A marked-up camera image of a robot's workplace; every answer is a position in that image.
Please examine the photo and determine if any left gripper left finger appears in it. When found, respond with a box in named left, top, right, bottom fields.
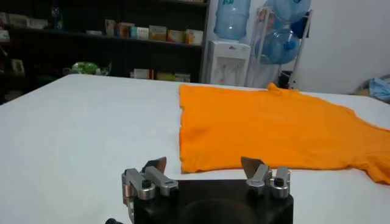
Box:
left=121, top=156, right=179, bottom=208

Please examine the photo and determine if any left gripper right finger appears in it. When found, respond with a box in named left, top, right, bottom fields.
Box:
left=240, top=156, right=292, bottom=199

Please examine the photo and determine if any orange t-shirt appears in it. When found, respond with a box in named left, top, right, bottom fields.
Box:
left=178, top=82, right=390, bottom=186

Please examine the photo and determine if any yellow green medicine box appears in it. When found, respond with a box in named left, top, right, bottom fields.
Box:
left=156, top=72, right=177, bottom=82

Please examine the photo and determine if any yellow white medicine box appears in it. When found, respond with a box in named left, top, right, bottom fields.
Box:
left=175, top=72, right=191, bottom=83

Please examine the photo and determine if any clear fruit bowl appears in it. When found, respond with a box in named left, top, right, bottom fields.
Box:
left=62, top=60, right=113, bottom=77

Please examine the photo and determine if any white metal jug rack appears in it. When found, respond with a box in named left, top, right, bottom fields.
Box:
left=246, top=5, right=314, bottom=89

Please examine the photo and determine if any white water dispenser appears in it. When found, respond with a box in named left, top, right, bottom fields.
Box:
left=206, top=39, right=252, bottom=87

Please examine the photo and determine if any large brown cardboard box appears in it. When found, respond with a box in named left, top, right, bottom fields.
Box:
left=353, top=81, right=371, bottom=97

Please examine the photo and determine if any black shelving unit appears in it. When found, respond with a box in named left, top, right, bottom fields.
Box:
left=0, top=0, right=211, bottom=104

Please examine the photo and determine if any teal white medicine box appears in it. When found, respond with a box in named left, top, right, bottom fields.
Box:
left=130, top=26, right=150, bottom=40

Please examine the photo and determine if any light blue crumpled cloth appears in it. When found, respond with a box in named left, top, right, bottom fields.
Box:
left=367, top=77, right=390, bottom=103

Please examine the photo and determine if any cream medicine box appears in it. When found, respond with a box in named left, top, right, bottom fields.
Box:
left=185, top=29, right=204, bottom=46

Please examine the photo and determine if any orange medicine box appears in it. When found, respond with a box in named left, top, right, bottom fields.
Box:
left=116, top=21, right=135, bottom=38

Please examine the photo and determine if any dark blue hanging cloth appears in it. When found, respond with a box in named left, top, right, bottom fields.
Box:
left=290, top=11, right=310, bottom=40

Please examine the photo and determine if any white pink medicine box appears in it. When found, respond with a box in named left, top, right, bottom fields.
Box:
left=104, top=19, right=117, bottom=37

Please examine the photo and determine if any blue water jug with label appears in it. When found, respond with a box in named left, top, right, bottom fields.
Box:
left=213, top=0, right=252, bottom=41

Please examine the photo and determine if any pink hanging cloth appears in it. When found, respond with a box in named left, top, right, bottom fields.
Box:
left=257, top=7, right=276, bottom=35

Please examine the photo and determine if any blue plastic bottle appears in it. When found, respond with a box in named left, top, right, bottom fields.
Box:
left=51, top=0, right=64, bottom=30

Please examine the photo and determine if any white carton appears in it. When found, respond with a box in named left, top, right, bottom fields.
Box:
left=27, top=18, right=49, bottom=30

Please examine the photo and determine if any green white medicine box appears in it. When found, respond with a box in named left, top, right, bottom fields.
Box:
left=7, top=13, right=30, bottom=29

